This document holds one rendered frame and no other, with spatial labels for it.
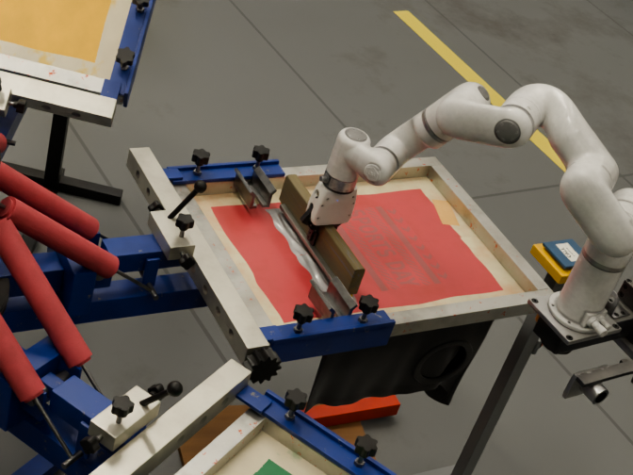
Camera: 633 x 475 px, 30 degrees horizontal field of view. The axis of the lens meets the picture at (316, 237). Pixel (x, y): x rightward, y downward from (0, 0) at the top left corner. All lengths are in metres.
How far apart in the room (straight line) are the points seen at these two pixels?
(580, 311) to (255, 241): 0.76
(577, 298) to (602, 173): 0.31
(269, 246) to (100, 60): 0.60
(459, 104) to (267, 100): 2.93
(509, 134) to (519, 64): 3.97
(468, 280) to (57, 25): 1.15
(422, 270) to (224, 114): 2.35
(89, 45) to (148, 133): 1.94
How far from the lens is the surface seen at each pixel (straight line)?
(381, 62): 5.82
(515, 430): 4.00
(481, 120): 2.33
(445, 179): 3.13
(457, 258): 2.92
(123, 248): 2.49
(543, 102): 2.40
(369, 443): 2.20
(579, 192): 2.32
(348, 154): 2.55
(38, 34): 2.90
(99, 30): 2.90
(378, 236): 2.89
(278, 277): 2.66
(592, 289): 2.49
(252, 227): 2.79
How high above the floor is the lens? 2.58
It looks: 35 degrees down
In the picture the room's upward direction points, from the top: 18 degrees clockwise
